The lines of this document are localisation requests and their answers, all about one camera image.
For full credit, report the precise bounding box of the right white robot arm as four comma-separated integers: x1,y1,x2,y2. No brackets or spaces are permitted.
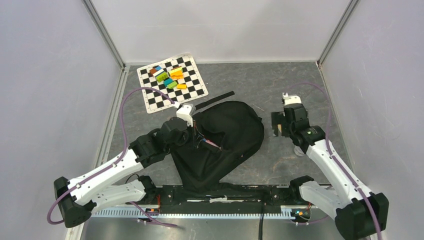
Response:
271,103,389,240

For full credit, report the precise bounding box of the pink water bottle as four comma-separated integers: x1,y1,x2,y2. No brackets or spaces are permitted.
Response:
204,139,221,149

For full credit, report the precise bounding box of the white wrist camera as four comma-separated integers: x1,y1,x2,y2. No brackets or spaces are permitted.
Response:
281,92,302,106
173,102,196,127

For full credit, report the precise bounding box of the yellow small toy brick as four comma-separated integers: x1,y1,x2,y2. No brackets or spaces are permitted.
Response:
176,84,187,90

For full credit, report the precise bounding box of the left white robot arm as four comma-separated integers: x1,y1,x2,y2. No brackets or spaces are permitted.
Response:
47,117,193,228

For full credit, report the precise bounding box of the orange toy brick stack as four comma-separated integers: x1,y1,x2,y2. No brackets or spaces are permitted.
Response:
168,66,184,80

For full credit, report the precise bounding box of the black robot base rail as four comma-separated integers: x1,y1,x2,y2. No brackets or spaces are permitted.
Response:
137,183,310,215

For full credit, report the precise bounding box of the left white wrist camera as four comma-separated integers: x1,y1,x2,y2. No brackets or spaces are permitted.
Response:
173,102,196,127

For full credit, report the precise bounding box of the black student backpack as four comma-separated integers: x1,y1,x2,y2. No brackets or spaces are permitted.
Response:
170,91,265,240

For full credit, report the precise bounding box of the teal toy brick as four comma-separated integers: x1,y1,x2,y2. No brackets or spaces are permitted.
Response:
163,78,173,87

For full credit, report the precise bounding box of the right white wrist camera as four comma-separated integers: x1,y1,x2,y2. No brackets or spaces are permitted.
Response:
281,92,302,106

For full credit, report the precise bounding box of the green toy brick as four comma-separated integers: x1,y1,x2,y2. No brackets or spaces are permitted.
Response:
155,72,169,83

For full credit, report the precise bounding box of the light green flat brick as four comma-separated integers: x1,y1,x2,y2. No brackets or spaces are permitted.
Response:
166,81,178,89

